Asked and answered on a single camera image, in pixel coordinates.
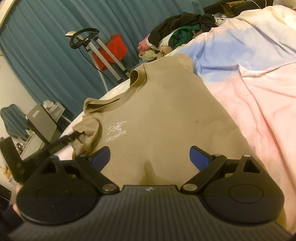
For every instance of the teal blue curtain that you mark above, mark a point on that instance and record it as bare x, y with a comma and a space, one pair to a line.
34, 44

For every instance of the pile of mixed clothes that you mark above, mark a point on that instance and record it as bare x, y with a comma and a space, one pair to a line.
176, 31

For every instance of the red cloth on steamer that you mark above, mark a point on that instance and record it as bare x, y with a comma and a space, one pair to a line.
116, 46

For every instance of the grey black chair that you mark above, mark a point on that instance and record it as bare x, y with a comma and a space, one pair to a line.
44, 122

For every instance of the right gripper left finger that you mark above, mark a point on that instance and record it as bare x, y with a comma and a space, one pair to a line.
91, 167

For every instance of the pastel bed duvet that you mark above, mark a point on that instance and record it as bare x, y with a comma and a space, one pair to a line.
248, 65

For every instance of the wavy blue mirror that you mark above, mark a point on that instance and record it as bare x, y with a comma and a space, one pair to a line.
15, 122

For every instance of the khaki beige t-shirt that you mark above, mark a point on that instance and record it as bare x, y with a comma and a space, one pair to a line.
151, 127

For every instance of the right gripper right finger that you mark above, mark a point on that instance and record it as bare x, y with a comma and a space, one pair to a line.
209, 167

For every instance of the garment steamer stand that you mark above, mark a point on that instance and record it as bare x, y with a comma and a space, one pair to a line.
89, 40

